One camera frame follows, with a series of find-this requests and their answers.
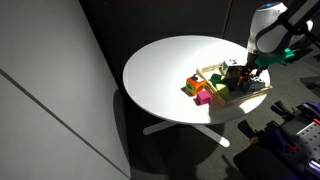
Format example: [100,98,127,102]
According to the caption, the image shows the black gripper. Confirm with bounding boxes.
[240,51,264,80]

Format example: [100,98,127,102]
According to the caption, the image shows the triangle pattern block blue sides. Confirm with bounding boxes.
[241,75,266,95]

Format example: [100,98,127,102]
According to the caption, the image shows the black white patterned toy block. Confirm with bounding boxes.
[221,58,240,76]

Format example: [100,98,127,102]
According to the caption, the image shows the wooden tray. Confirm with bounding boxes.
[195,61,274,109]

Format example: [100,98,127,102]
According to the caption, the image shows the yellow-green toy block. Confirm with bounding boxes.
[215,83,230,99]

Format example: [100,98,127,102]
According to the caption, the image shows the green toy block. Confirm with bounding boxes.
[209,72,223,86]

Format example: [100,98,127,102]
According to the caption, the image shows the pink toy block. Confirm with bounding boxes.
[194,89,213,107]

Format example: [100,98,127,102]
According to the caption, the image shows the large orange toy block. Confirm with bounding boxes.
[185,75,207,97]

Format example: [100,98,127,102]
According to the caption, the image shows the black spring clamp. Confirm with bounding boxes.
[270,99,295,122]

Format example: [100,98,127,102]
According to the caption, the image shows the perforated metal breadboard plate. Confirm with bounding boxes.
[275,121,320,180]

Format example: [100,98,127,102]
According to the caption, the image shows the black cart top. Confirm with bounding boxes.
[233,145,303,180]

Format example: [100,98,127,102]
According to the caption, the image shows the white table base legs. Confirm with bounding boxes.
[142,119,231,148]

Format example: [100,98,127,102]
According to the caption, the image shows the aluminium extrusion bar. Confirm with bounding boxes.
[304,158,320,178]

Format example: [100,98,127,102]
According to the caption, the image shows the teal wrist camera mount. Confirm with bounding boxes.
[254,47,296,71]

